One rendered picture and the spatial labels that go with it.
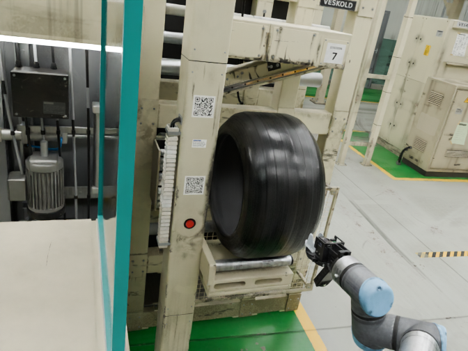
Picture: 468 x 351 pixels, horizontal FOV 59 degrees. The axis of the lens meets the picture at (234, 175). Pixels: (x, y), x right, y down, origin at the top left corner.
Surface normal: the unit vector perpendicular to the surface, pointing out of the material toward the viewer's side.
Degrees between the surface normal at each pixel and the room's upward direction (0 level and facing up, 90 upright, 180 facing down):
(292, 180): 62
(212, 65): 90
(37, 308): 0
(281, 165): 51
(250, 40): 90
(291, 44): 90
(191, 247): 90
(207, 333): 0
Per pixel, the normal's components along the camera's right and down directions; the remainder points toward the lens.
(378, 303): 0.32, 0.22
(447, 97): -0.96, -0.03
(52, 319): 0.15, -0.91
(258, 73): 0.32, 0.42
